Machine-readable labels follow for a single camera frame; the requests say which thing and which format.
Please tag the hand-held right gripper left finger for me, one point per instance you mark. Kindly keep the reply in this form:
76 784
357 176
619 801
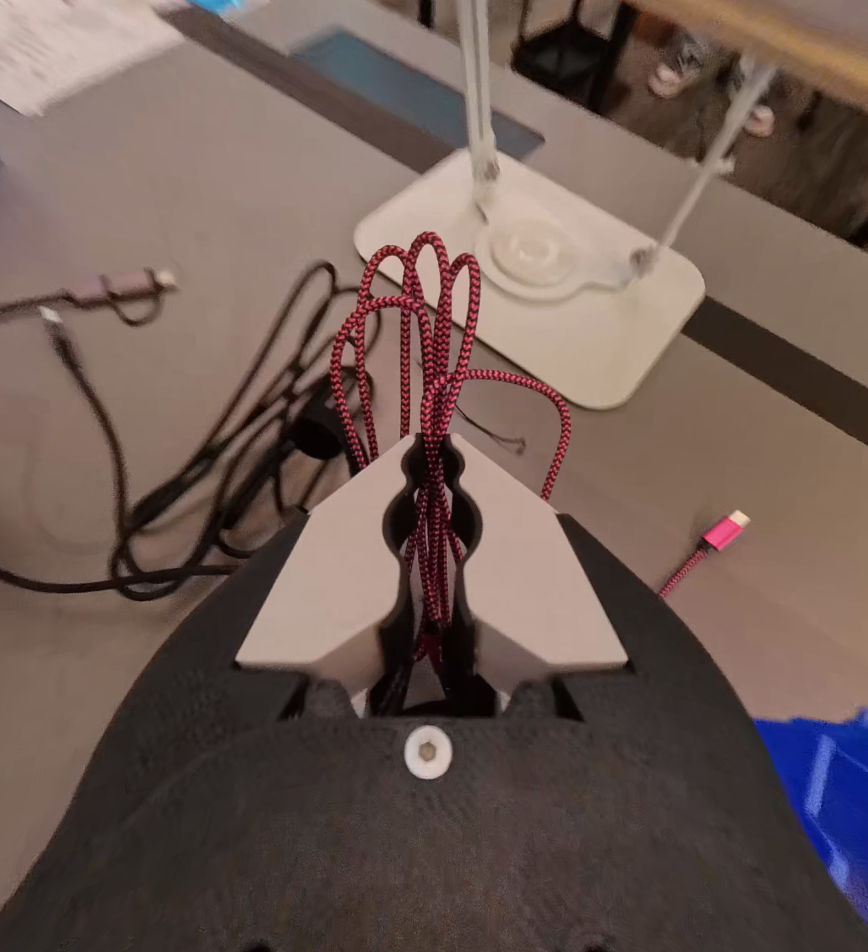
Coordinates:
315 587

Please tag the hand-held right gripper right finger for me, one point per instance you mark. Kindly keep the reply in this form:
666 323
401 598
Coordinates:
545 587

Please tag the white tablet stand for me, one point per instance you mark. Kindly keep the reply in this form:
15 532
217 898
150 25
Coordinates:
590 349

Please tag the blue plastic bin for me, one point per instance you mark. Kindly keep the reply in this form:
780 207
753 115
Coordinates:
850 803

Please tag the dark blue desk mat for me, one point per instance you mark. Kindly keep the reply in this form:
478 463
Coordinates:
419 89

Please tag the black chair base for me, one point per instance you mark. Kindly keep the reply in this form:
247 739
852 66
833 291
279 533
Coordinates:
567 52

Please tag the printed paper sheet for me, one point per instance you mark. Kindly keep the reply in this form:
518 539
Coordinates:
54 52

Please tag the wooden board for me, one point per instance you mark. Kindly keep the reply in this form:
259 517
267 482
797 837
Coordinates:
813 37

